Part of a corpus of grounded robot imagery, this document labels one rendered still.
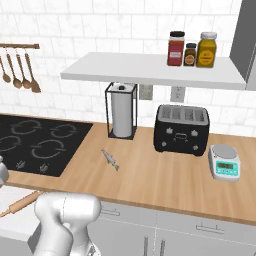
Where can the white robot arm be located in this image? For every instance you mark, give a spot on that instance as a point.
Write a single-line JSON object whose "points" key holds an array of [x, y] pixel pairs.
{"points": [[66, 216]]}

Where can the narrow grey drawer front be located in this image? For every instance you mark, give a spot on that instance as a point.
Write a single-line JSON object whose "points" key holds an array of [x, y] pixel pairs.
{"points": [[136, 216]]}

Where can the wide grey drawer front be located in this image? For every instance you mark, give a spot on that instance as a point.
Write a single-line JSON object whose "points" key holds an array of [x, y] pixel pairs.
{"points": [[180, 225]]}

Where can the wooden rolling pin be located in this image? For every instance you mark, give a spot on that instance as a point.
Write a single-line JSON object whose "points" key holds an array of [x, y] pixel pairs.
{"points": [[23, 202]]}

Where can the white open drawer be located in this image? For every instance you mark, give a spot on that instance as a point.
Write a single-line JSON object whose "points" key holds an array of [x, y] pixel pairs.
{"points": [[15, 224]]}

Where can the white paper towel roll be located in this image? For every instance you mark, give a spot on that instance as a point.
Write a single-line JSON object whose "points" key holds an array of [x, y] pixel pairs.
{"points": [[122, 113]]}

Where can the grey fish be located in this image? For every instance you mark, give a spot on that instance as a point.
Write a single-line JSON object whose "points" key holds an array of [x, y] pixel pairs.
{"points": [[110, 160]]}

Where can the black toaster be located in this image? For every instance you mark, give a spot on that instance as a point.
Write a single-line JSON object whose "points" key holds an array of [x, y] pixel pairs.
{"points": [[180, 136]]}

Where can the black hob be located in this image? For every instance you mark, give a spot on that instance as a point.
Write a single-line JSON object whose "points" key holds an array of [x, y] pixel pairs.
{"points": [[40, 133]]}

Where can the red spice jar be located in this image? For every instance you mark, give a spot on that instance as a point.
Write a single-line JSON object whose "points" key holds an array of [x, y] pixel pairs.
{"points": [[175, 50]]}

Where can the small brown spice jar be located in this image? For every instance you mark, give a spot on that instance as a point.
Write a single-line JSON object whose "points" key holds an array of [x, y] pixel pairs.
{"points": [[190, 56]]}

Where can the wooden spatula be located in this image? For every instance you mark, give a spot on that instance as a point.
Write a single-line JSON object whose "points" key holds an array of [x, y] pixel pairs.
{"points": [[35, 87]]}

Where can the white teal kitchen scale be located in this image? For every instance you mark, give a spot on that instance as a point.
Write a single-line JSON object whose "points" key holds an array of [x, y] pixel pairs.
{"points": [[225, 163]]}

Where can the yellow spice jar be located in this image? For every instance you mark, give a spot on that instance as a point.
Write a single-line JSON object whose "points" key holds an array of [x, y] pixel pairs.
{"points": [[206, 51]]}

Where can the grey cupboard door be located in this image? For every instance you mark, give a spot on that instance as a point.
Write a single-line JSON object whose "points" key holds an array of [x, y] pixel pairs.
{"points": [[120, 240], [206, 250]]}

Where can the small wooden spoon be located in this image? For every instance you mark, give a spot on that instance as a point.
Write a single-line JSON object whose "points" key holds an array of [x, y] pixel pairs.
{"points": [[5, 77]]}

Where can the grey wall socket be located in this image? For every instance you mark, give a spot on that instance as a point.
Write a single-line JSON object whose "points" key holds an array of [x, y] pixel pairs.
{"points": [[146, 92]]}

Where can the white wall socket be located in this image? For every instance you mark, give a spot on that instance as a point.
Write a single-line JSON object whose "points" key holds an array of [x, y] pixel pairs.
{"points": [[177, 94]]}

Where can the white wall shelf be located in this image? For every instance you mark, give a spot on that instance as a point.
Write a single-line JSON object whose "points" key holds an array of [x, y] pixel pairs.
{"points": [[133, 68]]}

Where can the wooden wall rail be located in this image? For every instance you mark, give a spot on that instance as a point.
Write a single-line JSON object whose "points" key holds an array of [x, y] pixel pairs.
{"points": [[20, 46]]}

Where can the grey wall cupboard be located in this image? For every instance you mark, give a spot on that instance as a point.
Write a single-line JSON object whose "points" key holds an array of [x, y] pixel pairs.
{"points": [[245, 40]]}

